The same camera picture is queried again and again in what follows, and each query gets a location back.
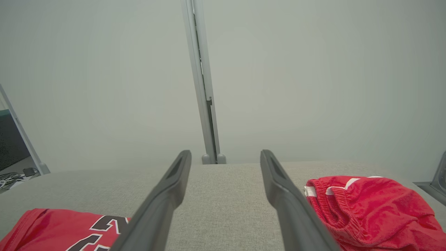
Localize slanted grey partition post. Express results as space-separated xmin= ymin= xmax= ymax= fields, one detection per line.
xmin=0 ymin=84 xmax=51 ymax=175

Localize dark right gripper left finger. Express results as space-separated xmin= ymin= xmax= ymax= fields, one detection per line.
xmin=110 ymin=150 xmax=192 ymax=251

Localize dark green wall panel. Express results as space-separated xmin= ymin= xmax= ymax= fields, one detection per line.
xmin=0 ymin=110 xmax=32 ymax=171

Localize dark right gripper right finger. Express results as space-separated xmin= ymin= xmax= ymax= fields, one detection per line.
xmin=260 ymin=149 xmax=340 ymax=251

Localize red shorts with white stripe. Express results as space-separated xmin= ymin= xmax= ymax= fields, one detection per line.
xmin=304 ymin=176 xmax=446 ymax=251

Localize grey metal frame base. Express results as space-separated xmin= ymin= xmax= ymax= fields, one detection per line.
xmin=413 ymin=150 xmax=446 ymax=206

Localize red and white jersey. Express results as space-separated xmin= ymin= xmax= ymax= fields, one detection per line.
xmin=0 ymin=208 xmax=131 ymax=251

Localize grey partition frame post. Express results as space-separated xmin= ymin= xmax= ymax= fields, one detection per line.
xmin=181 ymin=0 xmax=222 ymax=164

